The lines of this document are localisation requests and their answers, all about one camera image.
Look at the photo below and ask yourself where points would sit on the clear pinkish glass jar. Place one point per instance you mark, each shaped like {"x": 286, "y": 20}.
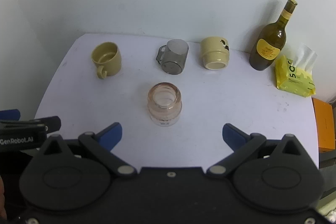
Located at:
{"x": 164, "y": 103}

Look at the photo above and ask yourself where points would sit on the person's hand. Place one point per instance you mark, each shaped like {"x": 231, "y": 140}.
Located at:
{"x": 2, "y": 201}

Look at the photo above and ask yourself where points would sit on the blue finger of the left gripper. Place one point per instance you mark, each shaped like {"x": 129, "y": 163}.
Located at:
{"x": 11, "y": 115}

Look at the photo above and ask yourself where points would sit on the cream ceramic cup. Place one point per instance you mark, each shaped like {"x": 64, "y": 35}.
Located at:
{"x": 215, "y": 53}

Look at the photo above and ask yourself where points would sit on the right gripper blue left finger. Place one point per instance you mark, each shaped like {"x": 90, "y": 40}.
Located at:
{"x": 104, "y": 140}

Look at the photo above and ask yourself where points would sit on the green wine bottle yellow label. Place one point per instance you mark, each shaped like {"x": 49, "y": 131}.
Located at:
{"x": 271, "y": 39}

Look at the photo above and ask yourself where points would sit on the yellow tissue pack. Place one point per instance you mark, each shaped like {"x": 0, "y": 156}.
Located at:
{"x": 295, "y": 76}

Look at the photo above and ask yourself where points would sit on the orange box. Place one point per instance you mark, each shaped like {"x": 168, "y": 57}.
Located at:
{"x": 325, "y": 125}

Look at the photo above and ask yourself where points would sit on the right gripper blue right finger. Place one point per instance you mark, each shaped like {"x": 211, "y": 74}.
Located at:
{"x": 236, "y": 138}

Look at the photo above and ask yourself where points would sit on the olive yellow mug with handle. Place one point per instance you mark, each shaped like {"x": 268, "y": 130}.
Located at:
{"x": 107, "y": 59}

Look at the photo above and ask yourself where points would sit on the grey translucent measuring cup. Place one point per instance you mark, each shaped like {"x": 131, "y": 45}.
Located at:
{"x": 172, "y": 56}

